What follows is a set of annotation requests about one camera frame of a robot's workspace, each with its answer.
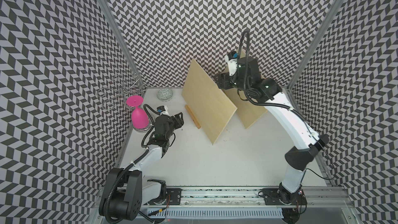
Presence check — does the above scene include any wooden easel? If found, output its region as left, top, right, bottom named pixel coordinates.
left=184, top=105, right=201, bottom=129

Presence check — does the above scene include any plywood board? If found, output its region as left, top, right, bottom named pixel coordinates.
left=181, top=59, right=237, bottom=144
left=223, top=48, right=268, bottom=130

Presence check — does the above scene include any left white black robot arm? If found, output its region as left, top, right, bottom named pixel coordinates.
left=98, top=113, right=184, bottom=224

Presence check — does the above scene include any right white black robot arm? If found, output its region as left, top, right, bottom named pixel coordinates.
left=215, top=52, right=330, bottom=205

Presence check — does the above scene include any round metal rack base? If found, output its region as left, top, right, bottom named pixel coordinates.
left=133, top=123, right=152, bottom=132

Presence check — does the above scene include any pink plastic wine glass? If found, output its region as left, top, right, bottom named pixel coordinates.
left=126, top=95, right=149, bottom=129

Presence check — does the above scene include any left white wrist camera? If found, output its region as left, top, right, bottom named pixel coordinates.
left=157, top=105, right=170, bottom=116

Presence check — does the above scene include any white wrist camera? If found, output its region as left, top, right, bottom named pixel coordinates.
left=157, top=105, right=170, bottom=116
left=225, top=51, right=238, bottom=76

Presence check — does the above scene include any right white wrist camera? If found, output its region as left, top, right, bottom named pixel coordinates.
left=225, top=51, right=238, bottom=76

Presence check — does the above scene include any metal wire glass rack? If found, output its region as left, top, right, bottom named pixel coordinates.
left=95, top=73, right=148, bottom=112

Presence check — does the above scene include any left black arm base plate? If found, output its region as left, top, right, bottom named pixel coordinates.
left=166, top=188, right=182, bottom=206

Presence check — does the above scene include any aluminium front rail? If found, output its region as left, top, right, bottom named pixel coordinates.
left=133, top=186, right=362, bottom=224

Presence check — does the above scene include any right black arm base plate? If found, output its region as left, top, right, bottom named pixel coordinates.
left=258, top=188, right=307, bottom=207

